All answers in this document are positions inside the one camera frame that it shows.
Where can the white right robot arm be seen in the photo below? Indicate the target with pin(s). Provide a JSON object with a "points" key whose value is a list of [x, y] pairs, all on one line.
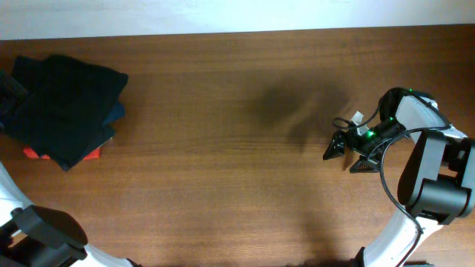
{"points": [[437, 184]]}

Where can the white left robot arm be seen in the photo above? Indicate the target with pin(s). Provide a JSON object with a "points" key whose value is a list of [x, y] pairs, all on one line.
{"points": [[35, 236]]}

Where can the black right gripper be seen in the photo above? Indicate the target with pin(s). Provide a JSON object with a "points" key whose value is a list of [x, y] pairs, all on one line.
{"points": [[351, 136]]}

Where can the black shorts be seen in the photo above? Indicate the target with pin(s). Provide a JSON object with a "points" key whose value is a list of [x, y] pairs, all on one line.
{"points": [[56, 105]]}

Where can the folded red garment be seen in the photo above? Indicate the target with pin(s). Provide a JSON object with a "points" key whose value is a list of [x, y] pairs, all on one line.
{"points": [[30, 153]]}

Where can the folded navy blue garment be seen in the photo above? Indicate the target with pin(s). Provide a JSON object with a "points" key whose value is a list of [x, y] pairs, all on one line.
{"points": [[105, 133]]}

